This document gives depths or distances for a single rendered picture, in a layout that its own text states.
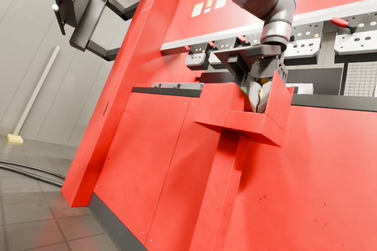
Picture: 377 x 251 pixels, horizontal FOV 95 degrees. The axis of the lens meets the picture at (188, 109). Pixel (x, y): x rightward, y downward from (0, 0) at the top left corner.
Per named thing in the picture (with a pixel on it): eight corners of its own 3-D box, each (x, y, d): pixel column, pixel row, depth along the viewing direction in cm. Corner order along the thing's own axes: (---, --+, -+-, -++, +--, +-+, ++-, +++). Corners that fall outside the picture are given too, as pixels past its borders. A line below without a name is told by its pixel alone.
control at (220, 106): (192, 121, 50) (208, 65, 53) (220, 134, 61) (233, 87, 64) (261, 134, 36) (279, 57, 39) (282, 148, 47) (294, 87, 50)
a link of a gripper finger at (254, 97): (263, 119, 49) (269, 88, 50) (255, 114, 45) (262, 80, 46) (253, 117, 51) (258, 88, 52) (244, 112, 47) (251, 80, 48)
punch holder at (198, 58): (183, 64, 120) (191, 43, 123) (191, 70, 126) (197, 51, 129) (201, 63, 110) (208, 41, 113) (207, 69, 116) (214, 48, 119)
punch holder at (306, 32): (277, 56, 81) (284, 27, 84) (281, 66, 87) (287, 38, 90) (317, 54, 71) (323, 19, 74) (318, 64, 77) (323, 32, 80)
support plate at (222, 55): (212, 52, 74) (213, 50, 74) (236, 80, 93) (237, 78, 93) (254, 47, 62) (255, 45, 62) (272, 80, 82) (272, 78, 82)
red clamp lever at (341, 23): (334, 14, 68) (358, 24, 62) (334, 22, 71) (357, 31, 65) (330, 18, 69) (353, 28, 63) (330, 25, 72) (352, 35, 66)
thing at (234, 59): (215, 102, 67) (229, 54, 71) (230, 114, 78) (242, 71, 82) (224, 103, 64) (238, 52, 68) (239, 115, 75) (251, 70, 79)
